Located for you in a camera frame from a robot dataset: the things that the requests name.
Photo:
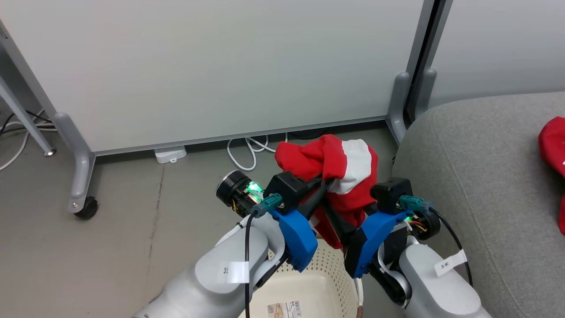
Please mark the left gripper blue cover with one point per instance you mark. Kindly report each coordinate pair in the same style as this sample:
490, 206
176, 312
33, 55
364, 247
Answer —
296, 236

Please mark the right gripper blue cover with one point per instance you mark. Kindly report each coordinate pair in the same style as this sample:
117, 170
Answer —
373, 236

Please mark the red garment with white stripe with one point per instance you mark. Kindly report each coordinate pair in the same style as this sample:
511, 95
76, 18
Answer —
344, 168

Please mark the red jersey with black number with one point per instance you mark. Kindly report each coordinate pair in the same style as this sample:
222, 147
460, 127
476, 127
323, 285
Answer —
554, 145

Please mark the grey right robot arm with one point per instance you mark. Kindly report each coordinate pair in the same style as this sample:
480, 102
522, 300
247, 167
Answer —
435, 282

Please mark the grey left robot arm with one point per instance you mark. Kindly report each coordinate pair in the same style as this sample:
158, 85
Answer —
220, 274

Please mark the grey fabric sofa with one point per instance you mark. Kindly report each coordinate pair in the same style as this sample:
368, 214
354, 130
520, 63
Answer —
490, 185

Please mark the cream perforated laundry basket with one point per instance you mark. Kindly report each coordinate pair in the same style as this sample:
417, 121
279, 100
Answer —
309, 287

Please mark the printed sticker in basket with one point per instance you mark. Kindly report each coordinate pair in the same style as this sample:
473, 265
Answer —
284, 309

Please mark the grey partition foot without caster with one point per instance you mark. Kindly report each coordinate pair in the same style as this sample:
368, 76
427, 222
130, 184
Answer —
398, 104

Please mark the grey foot of narrow partition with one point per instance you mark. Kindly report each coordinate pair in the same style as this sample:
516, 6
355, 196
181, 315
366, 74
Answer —
426, 90

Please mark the white power adapter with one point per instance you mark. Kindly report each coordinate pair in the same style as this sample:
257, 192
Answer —
170, 154

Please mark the large white partition panel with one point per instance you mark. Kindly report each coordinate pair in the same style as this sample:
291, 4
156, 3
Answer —
212, 66

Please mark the black caster wheel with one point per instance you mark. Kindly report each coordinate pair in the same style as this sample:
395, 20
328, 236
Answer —
87, 208

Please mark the narrow white partition panel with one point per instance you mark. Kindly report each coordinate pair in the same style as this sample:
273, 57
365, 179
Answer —
499, 44

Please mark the grey partition foot with caster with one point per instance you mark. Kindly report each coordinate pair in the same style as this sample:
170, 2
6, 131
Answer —
78, 159

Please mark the grey metal table leg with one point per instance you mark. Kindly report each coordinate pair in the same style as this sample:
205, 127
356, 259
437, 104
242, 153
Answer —
24, 119

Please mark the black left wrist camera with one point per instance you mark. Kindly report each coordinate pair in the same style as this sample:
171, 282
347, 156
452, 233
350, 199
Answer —
287, 190

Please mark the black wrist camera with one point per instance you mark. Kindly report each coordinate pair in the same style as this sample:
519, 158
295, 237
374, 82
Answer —
287, 190
392, 194

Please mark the teal left camera connector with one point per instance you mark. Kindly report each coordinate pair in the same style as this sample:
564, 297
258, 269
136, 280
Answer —
268, 204

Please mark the teal camera connector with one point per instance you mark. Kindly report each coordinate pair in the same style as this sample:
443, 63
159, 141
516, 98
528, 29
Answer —
268, 204
415, 203

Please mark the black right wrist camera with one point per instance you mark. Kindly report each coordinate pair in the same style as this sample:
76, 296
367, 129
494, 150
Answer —
392, 194

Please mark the teal right camera connector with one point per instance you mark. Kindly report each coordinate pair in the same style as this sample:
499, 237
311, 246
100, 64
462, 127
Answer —
415, 203

